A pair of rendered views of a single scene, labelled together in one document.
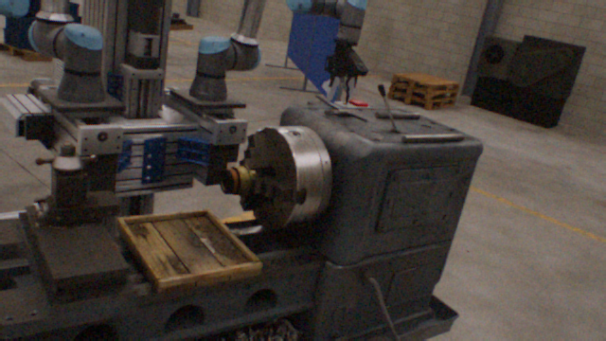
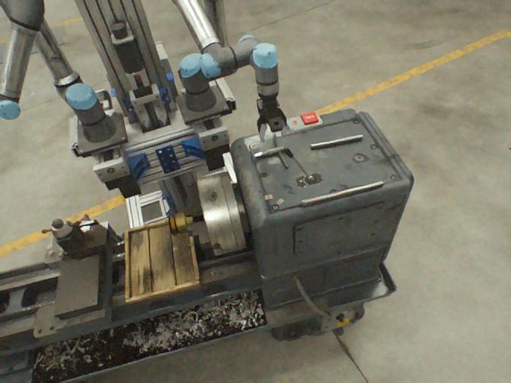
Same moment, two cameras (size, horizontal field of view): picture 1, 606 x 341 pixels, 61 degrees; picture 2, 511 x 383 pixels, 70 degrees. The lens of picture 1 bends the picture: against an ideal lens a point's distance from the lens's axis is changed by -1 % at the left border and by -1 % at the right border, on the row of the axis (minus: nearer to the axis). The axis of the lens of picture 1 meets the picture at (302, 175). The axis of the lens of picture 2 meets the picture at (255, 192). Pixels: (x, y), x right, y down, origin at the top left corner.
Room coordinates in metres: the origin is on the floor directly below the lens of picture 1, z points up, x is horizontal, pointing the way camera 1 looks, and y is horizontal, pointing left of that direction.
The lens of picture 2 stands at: (0.83, -0.53, 2.23)
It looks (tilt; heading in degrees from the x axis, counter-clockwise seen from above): 50 degrees down; 31
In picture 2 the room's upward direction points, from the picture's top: 9 degrees counter-clockwise
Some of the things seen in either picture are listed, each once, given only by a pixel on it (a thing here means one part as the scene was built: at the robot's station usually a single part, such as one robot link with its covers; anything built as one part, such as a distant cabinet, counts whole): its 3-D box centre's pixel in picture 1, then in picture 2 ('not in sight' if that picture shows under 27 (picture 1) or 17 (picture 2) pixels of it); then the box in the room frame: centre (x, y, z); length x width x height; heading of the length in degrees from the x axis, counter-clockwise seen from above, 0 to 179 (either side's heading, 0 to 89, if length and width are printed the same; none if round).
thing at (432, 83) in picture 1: (424, 90); not in sight; (9.58, -1.89, 0.22); 1.25 x 0.86 x 0.44; 146
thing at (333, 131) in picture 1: (372, 173); (313, 189); (1.77, -0.24, 1.06); 0.59 x 0.48 x 0.39; 128
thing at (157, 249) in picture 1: (187, 245); (161, 256); (1.33, 0.29, 0.89); 0.36 x 0.30 x 0.04; 38
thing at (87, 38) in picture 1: (81, 46); (84, 102); (1.69, 0.79, 1.33); 0.13 x 0.12 x 0.14; 66
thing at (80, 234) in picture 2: (69, 184); (70, 237); (1.20, 0.58, 1.07); 0.07 x 0.07 x 0.10; 38
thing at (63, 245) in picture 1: (70, 237); (81, 264); (1.15, 0.55, 0.95); 0.43 x 0.17 x 0.05; 38
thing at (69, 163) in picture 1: (67, 159); (61, 227); (1.20, 0.59, 1.13); 0.08 x 0.08 x 0.03
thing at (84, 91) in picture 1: (81, 82); (96, 123); (1.68, 0.78, 1.21); 0.15 x 0.15 x 0.10
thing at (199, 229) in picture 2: (276, 189); (203, 235); (1.39, 0.06, 1.08); 0.12 x 0.11 x 0.05; 38
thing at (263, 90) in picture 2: (347, 34); (267, 85); (1.78, -0.06, 1.52); 0.08 x 0.08 x 0.05
